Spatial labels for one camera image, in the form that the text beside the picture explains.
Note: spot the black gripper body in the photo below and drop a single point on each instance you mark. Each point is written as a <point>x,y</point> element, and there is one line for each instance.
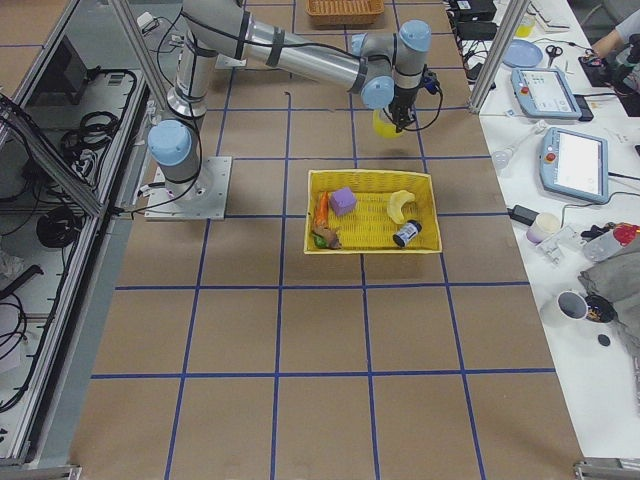
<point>403,99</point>

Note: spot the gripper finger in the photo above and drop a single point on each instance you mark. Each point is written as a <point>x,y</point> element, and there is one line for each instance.
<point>401,126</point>

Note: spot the yellow clear tape roll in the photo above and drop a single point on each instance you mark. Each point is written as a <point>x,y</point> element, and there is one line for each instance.
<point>383,125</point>

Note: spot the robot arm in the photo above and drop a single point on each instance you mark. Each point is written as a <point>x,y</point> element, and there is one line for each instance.
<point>386,70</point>

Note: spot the yellow toy banana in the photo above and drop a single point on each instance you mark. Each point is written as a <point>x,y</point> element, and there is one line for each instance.
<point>395,204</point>

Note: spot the purple foam cube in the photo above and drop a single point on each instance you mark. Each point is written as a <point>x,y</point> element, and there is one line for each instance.
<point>342,201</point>

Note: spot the yellow plastic basket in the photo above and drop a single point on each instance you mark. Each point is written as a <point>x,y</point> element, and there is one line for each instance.
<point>368,229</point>

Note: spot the small black labelled bottle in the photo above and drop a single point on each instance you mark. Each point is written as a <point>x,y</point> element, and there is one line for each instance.
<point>406,233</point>

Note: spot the orange toy carrot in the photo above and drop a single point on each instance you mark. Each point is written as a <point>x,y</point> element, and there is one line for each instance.
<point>322,210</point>

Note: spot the brown wicker basket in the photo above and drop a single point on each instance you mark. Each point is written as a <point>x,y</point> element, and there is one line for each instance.
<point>327,13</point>

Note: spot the brown toy animal figure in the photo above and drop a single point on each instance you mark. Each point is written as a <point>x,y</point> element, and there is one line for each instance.
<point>326,238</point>

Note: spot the blue plate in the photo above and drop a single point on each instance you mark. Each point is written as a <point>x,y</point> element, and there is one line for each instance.
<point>522,54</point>

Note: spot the upper teach pendant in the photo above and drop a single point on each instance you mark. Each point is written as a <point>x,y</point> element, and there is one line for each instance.
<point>544,94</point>

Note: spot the teach pendant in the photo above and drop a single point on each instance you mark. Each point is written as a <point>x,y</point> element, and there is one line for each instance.
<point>544,94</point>
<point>575,165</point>

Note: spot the black power adapter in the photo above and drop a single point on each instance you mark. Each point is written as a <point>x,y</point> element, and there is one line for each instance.
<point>522,215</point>

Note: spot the black scissors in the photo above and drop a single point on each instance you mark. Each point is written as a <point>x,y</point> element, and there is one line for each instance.
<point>552,51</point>

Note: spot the white purple cup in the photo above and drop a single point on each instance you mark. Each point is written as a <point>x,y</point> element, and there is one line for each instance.
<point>544,226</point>

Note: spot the lower teach pendant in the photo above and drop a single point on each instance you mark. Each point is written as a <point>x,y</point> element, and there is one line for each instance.
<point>575,165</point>

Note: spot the white mug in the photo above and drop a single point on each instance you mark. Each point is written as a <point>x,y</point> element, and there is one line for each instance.
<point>563,309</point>

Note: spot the aluminium frame post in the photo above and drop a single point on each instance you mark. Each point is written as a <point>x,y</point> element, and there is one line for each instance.
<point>509,23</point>

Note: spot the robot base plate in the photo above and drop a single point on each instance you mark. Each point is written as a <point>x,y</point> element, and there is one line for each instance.
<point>206,199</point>

